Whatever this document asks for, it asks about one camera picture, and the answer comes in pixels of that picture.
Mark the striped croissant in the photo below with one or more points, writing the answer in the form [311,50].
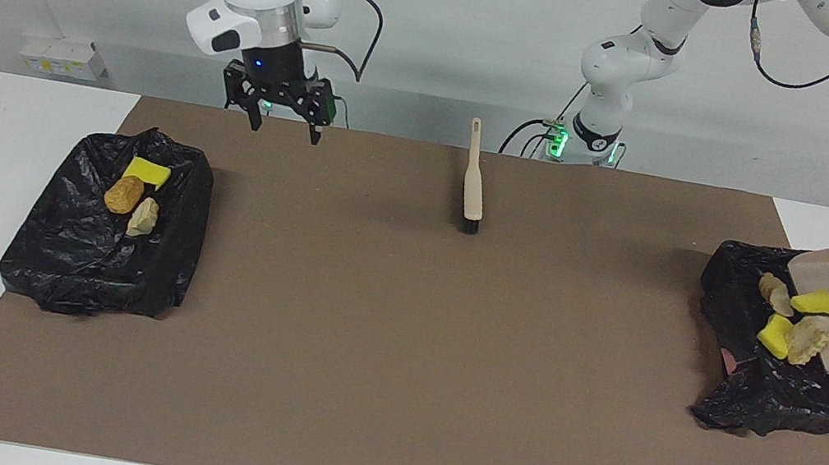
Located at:
[143,217]

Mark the small pink tag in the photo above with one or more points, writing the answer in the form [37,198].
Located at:
[729,363]

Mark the brown table mat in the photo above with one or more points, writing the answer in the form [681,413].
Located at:
[348,438]

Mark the crumpled black bag-lined bin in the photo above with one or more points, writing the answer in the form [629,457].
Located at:
[787,400]

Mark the beige brush with black bristles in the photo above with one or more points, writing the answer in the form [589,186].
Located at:
[474,184]

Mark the boxy black bag-lined bin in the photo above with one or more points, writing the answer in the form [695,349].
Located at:
[69,261]

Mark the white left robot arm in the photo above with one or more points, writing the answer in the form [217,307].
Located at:
[625,58]

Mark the brown bread roll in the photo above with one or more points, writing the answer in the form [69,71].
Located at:
[123,195]

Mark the pale bread chunk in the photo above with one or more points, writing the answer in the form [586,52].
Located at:
[809,341]

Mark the small orange croissant piece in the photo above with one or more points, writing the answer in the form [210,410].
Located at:
[775,294]

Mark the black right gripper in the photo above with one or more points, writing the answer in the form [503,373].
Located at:
[273,73]

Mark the yellow sponge piece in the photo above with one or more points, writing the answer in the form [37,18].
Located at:
[148,172]
[775,335]
[819,303]

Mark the white wall socket box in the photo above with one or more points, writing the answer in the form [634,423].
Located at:
[60,56]

